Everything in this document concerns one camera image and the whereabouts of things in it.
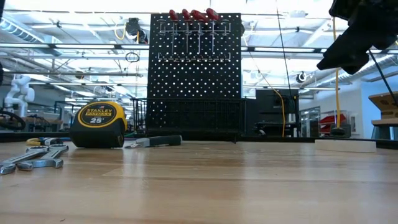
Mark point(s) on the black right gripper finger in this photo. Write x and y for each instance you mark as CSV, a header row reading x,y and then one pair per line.
x,y
348,56

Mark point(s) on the yellow black tape measure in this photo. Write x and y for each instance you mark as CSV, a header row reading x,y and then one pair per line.
x,y
98,130

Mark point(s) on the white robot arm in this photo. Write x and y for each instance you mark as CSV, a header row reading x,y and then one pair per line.
x,y
20,93

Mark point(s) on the black metal peg board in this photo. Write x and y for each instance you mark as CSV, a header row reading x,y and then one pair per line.
x,y
192,81

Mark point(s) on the red bin shelf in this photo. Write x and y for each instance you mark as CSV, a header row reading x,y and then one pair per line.
x,y
332,119

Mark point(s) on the long ceiling light strip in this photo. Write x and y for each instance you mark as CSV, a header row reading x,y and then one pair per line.
x,y
77,46
280,49

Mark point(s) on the white masking tape roll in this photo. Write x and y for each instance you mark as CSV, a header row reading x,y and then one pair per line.
x,y
345,145

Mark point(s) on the black cabinet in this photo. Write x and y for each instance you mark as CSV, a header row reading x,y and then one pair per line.
x,y
273,109

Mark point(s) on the black grey utility knife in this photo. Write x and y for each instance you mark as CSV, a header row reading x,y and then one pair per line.
x,y
161,140

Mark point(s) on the silver ceiling duct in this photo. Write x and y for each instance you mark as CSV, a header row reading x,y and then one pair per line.
x,y
363,70
28,35

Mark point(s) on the black aluminium table frame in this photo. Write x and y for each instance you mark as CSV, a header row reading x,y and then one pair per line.
x,y
18,137

